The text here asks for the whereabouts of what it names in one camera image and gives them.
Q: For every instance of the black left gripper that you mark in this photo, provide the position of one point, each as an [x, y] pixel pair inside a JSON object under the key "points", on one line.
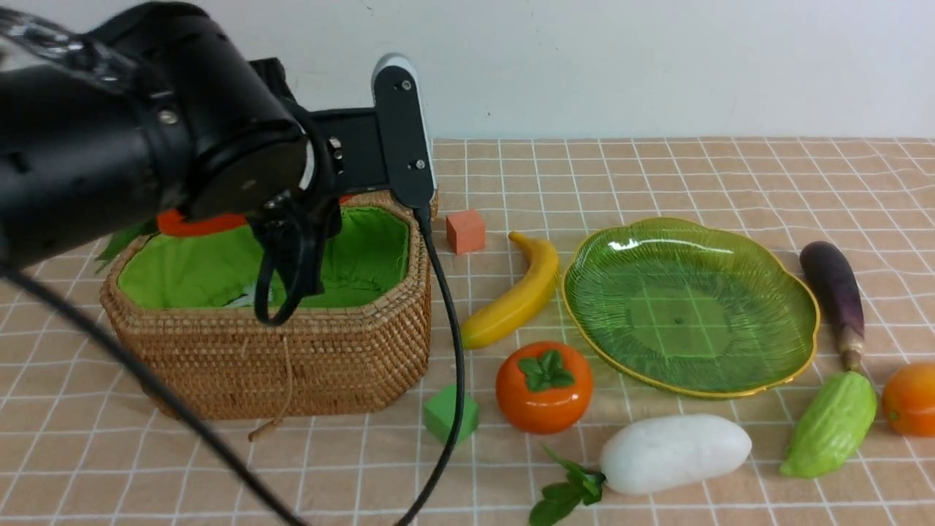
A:
{"points": [[315, 158]]}

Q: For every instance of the orange toy carrot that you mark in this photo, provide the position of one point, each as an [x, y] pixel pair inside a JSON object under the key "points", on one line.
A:
{"points": [[169, 223]]}

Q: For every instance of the yellow toy banana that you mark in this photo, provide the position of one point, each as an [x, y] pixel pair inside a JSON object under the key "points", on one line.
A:
{"points": [[523, 302]]}

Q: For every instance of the orange toy persimmon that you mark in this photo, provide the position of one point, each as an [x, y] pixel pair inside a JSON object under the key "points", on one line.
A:
{"points": [[544, 387]]}

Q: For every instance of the white toy radish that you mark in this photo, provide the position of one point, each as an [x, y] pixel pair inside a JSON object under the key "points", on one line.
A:
{"points": [[653, 455]]}

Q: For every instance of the purple toy eggplant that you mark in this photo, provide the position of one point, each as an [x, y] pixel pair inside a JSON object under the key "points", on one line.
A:
{"points": [[830, 277]]}

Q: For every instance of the light green toy gourd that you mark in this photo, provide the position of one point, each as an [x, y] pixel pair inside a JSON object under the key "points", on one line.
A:
{"points": [[832, 428]]}

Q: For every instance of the orange toy mango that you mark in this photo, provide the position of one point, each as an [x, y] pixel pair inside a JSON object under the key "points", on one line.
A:
{"points": [[908, 400]]}

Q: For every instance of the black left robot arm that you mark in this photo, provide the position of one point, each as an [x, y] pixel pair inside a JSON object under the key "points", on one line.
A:
{"points": [[156, 111]]}

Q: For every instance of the woven wicker basket lid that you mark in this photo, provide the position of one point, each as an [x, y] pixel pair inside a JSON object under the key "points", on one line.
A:
{"points": [[434, 204]]}

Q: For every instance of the orange foam cube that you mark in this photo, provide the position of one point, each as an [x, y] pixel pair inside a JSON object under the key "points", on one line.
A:
{"points": [[466, 231]]}

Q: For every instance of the woven wicker basket green lining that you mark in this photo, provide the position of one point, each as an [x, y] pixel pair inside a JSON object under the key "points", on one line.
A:
{"points": [[184, 307]]}

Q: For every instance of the green foam cube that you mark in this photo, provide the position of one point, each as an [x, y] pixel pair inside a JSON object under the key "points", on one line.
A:
{"points": [[438, 415]]}

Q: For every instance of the green glass leaf plate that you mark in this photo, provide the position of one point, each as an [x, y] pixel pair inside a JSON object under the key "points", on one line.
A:
{"points": [[696, 311]]}

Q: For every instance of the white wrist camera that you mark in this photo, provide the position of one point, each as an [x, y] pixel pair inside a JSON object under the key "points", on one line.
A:
{"points": [[401, 127]]}

